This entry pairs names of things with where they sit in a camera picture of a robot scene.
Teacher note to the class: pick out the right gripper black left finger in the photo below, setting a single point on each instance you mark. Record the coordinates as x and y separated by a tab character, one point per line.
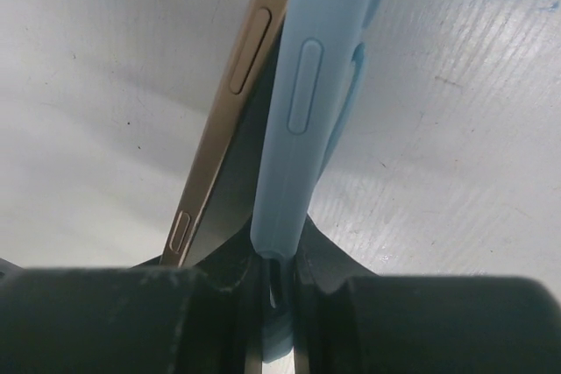
145	319

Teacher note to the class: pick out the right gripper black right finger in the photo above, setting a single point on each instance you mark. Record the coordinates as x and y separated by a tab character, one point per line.
351	320

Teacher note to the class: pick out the light blue cased phone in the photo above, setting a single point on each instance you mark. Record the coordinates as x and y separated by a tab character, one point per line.
319	70

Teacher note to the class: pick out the gold edged smartphone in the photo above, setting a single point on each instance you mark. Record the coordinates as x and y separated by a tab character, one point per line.
252	49

